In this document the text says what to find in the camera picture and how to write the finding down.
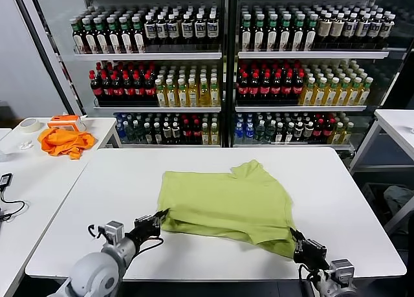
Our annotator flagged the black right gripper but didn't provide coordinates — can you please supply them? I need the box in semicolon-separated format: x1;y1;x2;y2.
289;227;331;272

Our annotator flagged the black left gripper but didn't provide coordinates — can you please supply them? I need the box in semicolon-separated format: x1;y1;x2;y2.
131;208;170;245

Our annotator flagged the light green t-shirt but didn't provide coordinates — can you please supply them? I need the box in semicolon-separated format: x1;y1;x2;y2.
156;159;297;261

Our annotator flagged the large white work table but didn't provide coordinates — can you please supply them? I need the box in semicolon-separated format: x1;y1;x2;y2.
25;146;408;282

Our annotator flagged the white shelf board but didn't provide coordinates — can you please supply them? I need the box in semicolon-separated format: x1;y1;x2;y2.
93;105;223;113
237;50;390;60
73;52;223;62
232;144;352;150
121;144;223;149
234;105;368;113

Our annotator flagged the black floor crate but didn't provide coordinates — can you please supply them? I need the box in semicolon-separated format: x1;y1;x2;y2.
360;181;389;222

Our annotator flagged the red cap cola bottle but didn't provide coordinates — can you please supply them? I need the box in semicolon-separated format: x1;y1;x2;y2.
89;71;103;100
100;71;113;99
312;118;324;142
122;72;135;99
111;72;124;99
192;118;202;145
144;72;157;99
248;72;261;100
237;72;250;100
323;118;334;142
270;72;283;100
259;72;272;100
133;72;146;99
281;72;294;100
292;72;305;100
182;118;193;145

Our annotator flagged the grey green fabric bundle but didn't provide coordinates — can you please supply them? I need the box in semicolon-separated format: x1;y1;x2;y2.
383;184;414;215

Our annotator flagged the crumpled orange cloth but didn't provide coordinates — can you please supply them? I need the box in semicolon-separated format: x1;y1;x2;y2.
38;127;96;160

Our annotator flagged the white side table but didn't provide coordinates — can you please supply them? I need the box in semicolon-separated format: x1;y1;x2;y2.
0;116;123;297
348;108;414;236

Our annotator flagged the orange and white box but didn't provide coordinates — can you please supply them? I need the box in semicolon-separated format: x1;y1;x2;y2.
47;115;85;132

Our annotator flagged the beige masking tape roll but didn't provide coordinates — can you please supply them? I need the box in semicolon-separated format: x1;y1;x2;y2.
18;118;43;133

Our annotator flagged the black power adapter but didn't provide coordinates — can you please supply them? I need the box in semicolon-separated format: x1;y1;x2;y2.
0;173;14;192

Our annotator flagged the green cap dark tea bottle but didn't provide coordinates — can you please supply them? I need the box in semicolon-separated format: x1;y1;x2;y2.
304;14;320;51
292;13;307;51
254;13;267;51
105;16;122;54
279;13;294;51
241;13;254;51
93;17;109;54
71;17;85;54
131;16;146;54
118;16;134;54
81;17;98;54
267;13;280;51

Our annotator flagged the blue label dark bottle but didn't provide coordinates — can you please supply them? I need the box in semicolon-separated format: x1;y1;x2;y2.
368;13;384;46
168;14;181;47
193;13;206;47
343;12;358;46
180;14;194;47
144;14;157;47
380;14;397;46
355;13;371;46
206;13;219;47
156;14;169;47

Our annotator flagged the beige label dark bottle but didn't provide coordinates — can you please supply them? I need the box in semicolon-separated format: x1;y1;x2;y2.
318;12;334;46
331;12;345;46

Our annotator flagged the black slanted pole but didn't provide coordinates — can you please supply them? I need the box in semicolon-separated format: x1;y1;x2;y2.
8;0;85;116

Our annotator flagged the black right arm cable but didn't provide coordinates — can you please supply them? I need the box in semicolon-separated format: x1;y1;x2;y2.
297;263;324;297

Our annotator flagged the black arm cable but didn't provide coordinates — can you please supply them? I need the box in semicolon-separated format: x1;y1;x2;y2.
297;263;324;297
87;224;165;254

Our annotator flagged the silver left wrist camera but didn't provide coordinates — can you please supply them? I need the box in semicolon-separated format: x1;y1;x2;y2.
102;221;125;245

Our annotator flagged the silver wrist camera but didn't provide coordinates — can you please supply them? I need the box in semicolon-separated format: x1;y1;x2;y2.
102;221;125;245
329;258;356;280

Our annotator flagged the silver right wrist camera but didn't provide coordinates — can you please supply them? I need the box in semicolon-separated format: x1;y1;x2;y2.
329;258;356;280

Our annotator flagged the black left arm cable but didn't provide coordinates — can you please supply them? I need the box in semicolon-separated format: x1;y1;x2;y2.
87;224;165;254

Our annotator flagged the thin black cable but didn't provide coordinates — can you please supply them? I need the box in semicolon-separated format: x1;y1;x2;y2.
0;186;27;223

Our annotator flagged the black vertical shelf post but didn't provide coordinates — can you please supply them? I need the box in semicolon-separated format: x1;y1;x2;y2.
221;0;239;148

